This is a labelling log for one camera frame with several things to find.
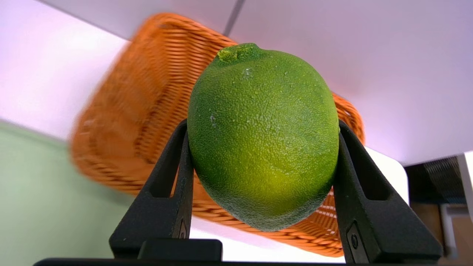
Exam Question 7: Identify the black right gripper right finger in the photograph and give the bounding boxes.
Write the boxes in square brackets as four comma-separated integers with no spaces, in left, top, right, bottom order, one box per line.
[332,120,444,263]

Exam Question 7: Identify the green lime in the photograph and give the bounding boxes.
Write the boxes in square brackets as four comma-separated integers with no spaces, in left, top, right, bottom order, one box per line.
[187,43,340,232]

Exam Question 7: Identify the orange wicker basket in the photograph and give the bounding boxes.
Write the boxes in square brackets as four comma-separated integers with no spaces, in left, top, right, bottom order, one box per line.
[69,13,366,258]

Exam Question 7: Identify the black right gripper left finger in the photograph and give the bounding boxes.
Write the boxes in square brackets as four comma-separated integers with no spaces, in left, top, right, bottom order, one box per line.
[109,119,195,259]

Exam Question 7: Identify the light green plastic tray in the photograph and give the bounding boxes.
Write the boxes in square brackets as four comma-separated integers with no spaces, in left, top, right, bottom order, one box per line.
[0,120,135,266]

